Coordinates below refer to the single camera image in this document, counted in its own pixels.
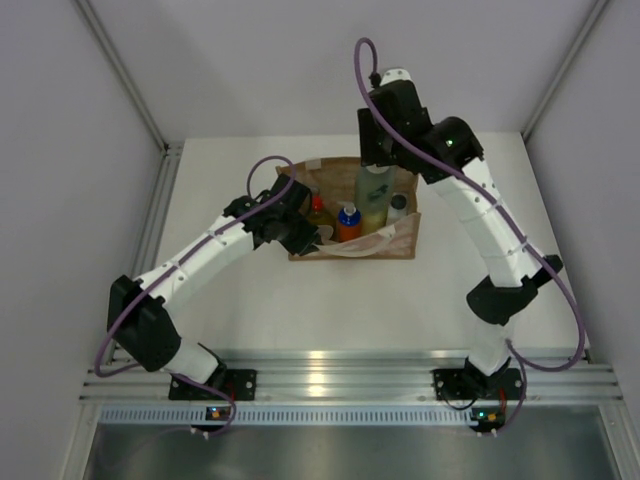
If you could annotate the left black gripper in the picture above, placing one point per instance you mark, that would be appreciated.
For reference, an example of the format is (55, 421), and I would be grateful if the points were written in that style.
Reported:
(304, 245)

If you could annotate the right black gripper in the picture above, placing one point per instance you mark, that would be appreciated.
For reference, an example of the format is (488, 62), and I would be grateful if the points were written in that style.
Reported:
(370, 155)

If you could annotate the yellow bottle red cap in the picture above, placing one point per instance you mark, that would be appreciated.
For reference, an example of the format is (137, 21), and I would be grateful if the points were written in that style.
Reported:
(318, 214)

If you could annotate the orange bottle blue cap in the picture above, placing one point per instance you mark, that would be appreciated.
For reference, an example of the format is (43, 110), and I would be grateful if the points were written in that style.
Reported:
(348, 222)

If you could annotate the burlap canvas tote bag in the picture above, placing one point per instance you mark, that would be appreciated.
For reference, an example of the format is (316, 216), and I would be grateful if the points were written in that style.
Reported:
(333, 178)

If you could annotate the pale green lotion bottle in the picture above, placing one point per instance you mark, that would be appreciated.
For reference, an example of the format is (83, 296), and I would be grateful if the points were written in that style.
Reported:
(373, 190)

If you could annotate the white tube black cap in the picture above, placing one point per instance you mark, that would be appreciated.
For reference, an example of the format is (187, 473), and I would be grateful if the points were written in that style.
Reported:
(398, 208)

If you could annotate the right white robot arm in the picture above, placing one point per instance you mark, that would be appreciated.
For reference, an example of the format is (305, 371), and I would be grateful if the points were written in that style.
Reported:
(514, 276)

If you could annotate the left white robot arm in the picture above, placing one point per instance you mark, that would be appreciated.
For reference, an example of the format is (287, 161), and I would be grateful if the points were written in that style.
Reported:
(143, 312)

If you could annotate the left aluminium frame post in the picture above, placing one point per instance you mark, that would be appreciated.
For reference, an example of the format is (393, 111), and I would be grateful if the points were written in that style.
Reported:
(168, 153)

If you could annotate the aluminium frame post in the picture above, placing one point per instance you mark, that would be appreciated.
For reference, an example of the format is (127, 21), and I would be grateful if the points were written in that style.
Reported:
(561, 71)
(168, 153)

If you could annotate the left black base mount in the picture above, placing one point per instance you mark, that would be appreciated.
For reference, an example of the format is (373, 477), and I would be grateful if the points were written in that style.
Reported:
(238, 384)

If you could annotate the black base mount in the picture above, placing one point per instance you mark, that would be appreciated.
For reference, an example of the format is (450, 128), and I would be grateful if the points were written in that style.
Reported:
(459, 384)
(238, 384)

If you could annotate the right aluminium frame post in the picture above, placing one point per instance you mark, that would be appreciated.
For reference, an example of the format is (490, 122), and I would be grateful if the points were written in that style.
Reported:
(561, 71)

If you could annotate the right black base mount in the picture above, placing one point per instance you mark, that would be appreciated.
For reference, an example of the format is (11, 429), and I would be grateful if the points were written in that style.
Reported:
(459, 384)

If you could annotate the perforated grey cable duct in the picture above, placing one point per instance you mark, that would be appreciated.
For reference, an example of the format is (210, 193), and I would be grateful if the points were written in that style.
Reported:
(254, 415)

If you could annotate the aluminium mounting rail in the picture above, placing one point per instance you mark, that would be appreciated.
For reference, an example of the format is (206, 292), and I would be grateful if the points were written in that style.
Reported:
(347, 377)

